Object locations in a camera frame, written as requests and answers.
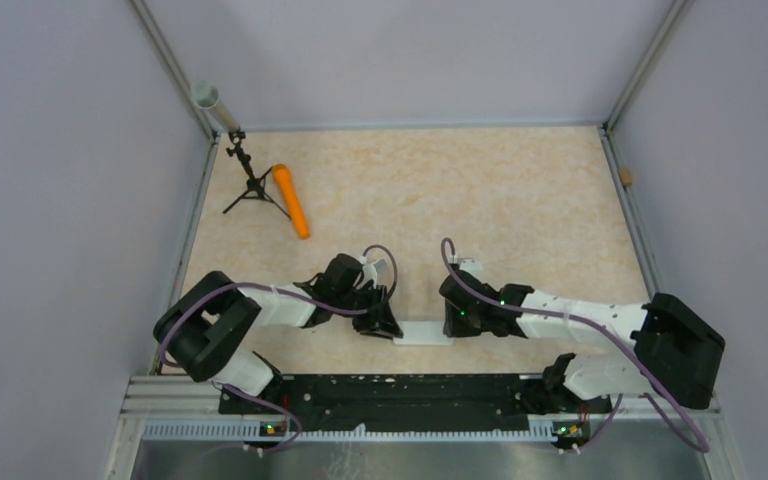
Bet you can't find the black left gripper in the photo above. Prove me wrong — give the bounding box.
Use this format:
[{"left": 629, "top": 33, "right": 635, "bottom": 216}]
[{"left": 335, "top": 284, "right": 403, "bottom": 340}]

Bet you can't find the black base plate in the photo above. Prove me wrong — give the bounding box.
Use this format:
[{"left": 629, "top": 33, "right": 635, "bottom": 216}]
[{"left": 218, "top": 372, "right": 614, "bottom": 433}]

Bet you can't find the grey tube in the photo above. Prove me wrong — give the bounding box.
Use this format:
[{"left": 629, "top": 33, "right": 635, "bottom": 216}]
[{"left": 190, "top": 80, "right": 240, "bottom": 133}]

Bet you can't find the white remote control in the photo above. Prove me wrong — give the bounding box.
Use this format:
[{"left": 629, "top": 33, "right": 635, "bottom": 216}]
[{"left": 392, "top": 321, "right": 454, "bottom": 346}]

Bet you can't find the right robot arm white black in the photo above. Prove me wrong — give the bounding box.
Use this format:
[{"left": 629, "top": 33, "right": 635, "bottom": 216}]
[{"left": 439, "top": 268, "right": 726, "bottom": 412}]

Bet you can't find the white cable duct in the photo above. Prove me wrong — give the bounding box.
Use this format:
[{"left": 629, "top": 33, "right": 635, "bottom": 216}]
[{"left": 142, "top": 419, "right": 557, "bottom": 443}]

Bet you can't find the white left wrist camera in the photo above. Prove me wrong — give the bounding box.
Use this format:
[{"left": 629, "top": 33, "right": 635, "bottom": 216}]
[{"left": 358, "top": 256, "right": 389, "bottom": 286}]

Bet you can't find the small cork piece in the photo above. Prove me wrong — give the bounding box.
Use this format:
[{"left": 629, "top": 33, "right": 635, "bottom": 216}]
[{"left": 617, "top": 168, "right": 633, "bottom": 188}]

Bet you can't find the black mini tripod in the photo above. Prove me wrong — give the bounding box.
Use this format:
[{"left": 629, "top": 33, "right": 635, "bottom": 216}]
[{"left": 222, "top": 130, "right": 290, "bottom": 218}]

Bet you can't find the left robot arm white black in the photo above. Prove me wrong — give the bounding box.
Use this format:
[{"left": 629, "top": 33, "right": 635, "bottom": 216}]
[{"left": 153, "top": 253, "right": 403, "bottom": 414}]

